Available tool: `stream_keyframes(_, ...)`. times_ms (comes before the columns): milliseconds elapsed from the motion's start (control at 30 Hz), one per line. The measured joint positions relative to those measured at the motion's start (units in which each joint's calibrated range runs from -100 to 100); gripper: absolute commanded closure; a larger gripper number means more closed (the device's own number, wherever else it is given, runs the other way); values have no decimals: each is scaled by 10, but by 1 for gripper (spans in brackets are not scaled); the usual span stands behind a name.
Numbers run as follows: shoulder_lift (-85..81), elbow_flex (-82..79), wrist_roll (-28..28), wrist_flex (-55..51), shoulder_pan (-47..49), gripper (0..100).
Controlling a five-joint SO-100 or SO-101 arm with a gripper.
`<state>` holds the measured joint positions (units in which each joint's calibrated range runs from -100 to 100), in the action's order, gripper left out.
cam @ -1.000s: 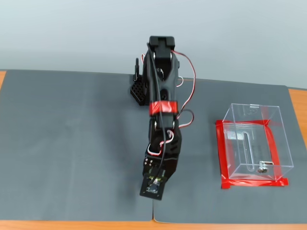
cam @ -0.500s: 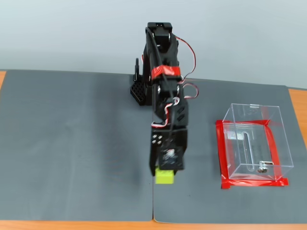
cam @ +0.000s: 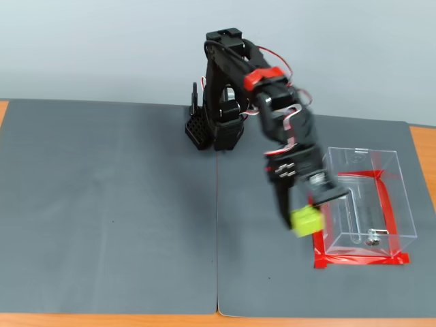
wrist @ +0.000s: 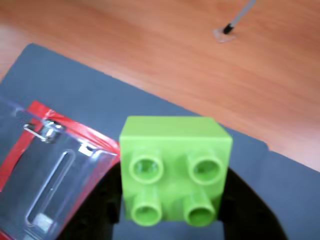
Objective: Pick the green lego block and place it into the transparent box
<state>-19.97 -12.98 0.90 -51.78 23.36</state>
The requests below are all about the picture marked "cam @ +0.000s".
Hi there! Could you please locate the dark gray mat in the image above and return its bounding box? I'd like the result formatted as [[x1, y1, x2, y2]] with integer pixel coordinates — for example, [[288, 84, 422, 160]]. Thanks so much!
[[216, 108, 436, 320], [0, 98, 219, 316]]

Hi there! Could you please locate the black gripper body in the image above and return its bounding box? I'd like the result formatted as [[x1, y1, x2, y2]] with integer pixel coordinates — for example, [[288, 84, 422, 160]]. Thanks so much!
[[264, 145, 330, 187]]

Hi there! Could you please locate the red tape strip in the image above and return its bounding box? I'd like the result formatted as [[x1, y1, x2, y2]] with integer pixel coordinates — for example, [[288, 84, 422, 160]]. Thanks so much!
[[337, 169, 388, 180], [308, 196, 330, 262], [313, 252, 411, 270], [376, 175, 400, 255]]

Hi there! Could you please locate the black perforated base block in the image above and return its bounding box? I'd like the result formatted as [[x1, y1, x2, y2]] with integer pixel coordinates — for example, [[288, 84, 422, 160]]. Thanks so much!
[[185, 114, 209, 151]]

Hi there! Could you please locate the green lego block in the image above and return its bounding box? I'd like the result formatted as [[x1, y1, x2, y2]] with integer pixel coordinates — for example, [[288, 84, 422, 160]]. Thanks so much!
[[290, 205, 325, 238]]

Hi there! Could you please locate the transparent acrylic box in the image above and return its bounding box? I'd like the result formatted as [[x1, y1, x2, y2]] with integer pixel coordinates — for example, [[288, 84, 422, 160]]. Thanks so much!
[[316, 146, 418, 258]]

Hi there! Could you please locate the silver metal box latch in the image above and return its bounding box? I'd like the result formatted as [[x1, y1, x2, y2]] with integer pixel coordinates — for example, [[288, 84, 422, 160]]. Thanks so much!
[[364, 228, 390, 247]]

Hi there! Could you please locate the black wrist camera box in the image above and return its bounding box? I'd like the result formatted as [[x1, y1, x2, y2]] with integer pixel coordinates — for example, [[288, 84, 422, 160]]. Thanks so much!
[[306, 172, 350, 207]]

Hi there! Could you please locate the red band on arm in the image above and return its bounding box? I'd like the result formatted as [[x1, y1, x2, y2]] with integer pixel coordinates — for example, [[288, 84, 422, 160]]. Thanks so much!
[[243, 66, 286, 91]]

